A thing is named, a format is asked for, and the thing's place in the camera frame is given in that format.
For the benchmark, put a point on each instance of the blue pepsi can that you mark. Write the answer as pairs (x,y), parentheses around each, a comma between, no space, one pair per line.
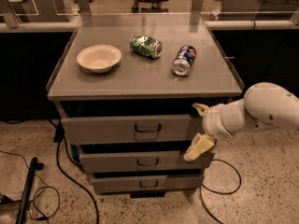
(184,60)

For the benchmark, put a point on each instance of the grey drawer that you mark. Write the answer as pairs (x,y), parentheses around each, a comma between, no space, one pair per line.
(136,183)
(142,161)
(131,129)

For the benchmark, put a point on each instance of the grey bottom drawer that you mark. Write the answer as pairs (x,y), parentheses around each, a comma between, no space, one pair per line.
(136,183)

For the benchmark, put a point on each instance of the green soda can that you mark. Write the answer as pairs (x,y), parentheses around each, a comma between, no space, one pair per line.
(146,46)

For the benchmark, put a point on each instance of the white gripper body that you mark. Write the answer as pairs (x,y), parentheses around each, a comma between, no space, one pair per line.
(212,120)

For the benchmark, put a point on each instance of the grey drawer cabinet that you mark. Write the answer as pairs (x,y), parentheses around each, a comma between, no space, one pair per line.
(140,86)

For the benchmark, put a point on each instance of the black pole on floor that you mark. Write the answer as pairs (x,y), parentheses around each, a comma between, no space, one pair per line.
(26,191)

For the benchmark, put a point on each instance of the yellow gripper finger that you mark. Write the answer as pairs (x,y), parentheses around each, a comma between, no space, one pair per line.
(199,145)
(201,108)

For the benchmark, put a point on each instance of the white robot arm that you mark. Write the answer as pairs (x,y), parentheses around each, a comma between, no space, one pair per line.
(264,106)

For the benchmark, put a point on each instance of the grey middle drawer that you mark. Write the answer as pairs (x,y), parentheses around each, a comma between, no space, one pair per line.
(142,161)

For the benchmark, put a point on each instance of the grey top drawer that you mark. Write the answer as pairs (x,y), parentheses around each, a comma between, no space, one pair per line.
(131,129)

